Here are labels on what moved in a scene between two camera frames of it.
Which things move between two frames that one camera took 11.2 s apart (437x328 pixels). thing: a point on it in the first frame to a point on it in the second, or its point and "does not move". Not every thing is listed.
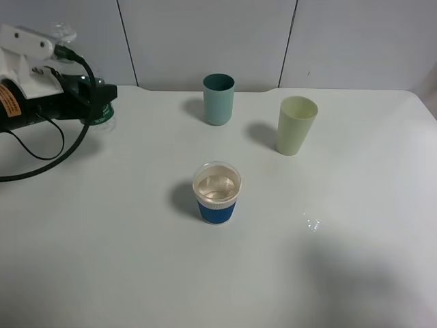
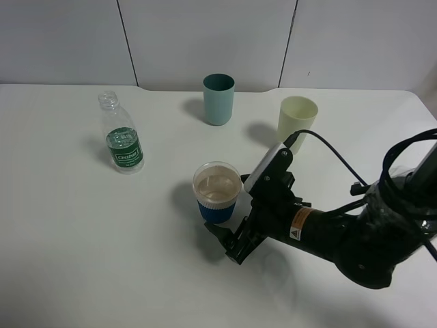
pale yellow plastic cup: [296, 116] does not move
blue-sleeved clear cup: [216, 186] does not move
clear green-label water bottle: [102, 117] to [122, 139]
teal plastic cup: [218, 98] does not move
